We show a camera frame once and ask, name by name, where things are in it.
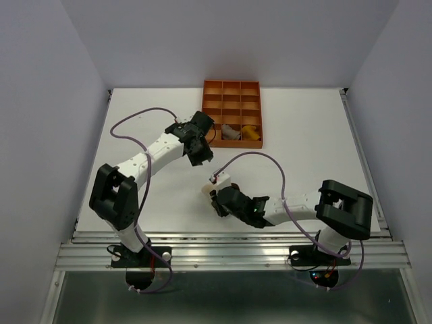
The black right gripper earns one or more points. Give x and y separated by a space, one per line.
221 211

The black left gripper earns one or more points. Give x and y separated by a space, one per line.
207 154

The taupe sock with maroon cuff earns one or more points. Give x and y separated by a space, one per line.
228 133

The orange compartment tray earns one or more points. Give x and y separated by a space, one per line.
236 103

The mustard yellow striped sock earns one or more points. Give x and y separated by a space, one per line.
250 133

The cream and brown sock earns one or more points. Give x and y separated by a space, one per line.
207 189

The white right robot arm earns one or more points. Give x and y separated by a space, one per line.
345 211

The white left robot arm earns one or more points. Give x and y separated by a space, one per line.
119 191

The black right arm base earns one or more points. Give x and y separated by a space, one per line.
322 268

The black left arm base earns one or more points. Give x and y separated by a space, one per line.
146 272

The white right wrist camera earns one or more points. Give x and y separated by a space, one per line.
221 180

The aluminium front rail frame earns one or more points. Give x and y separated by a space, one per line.
220 251

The aluminium right side rail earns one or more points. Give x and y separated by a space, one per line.
385 232

